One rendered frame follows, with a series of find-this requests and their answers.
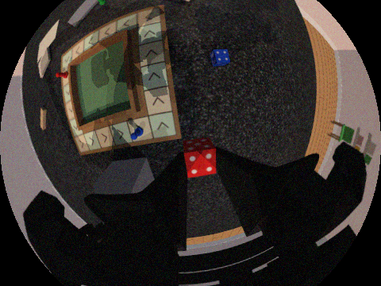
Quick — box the blue pawn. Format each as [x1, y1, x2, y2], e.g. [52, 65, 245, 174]
[130, 127, 143, 140]

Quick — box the blue die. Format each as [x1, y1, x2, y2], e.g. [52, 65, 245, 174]
[210, 48, 231, 67]

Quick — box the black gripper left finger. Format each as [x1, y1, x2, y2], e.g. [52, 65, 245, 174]
[84, 152, 187, 252]

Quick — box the red die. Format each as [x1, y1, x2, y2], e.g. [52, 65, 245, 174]
[183, 137, 216, 178]

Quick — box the red pawn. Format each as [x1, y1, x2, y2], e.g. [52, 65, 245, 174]
[55, 71, 67, 79]

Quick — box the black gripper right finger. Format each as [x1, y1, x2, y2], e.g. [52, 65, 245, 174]
[216, 146, 320, 237]

